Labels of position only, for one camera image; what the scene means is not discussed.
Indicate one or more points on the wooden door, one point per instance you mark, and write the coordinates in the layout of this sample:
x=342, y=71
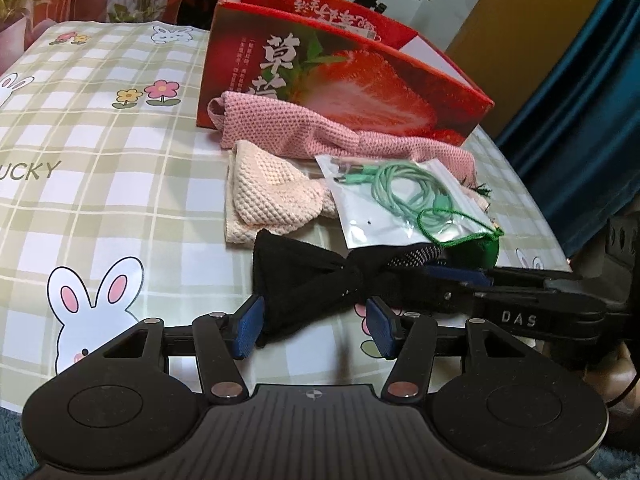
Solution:
x=525, y=35

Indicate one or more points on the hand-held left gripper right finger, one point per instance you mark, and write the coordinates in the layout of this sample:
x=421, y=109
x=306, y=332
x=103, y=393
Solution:
x=380, y=327

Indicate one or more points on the blue rug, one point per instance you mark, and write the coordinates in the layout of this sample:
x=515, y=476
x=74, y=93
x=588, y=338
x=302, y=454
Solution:
x=12, y=440

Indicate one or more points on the green checked bunny tablecloth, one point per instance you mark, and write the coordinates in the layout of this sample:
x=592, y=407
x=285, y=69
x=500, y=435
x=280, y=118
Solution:
x=100, y=210

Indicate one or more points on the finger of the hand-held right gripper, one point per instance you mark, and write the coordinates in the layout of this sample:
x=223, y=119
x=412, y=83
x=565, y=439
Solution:
x=465, y=297
x=460, y=275

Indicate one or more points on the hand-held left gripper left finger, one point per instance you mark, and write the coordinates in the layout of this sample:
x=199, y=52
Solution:
x=247, y=327

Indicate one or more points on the black knit cloth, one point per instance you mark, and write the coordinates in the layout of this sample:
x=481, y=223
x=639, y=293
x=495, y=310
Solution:
x=300, y=280

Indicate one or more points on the person's right hand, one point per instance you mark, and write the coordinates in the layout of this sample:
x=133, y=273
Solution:
x=625, y=375

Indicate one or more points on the cream knit cloth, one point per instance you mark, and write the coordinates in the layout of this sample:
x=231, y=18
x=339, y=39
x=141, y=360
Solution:
x=270, y=195

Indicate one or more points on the pink knit cloth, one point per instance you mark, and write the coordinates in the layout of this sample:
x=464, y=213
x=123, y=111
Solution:
x=280, y=125

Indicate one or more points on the teal curtain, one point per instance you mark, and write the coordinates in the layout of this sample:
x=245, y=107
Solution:
x=590, y=135

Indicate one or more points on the red strawberry print box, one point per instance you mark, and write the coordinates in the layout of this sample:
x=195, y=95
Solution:
x=350, y=85

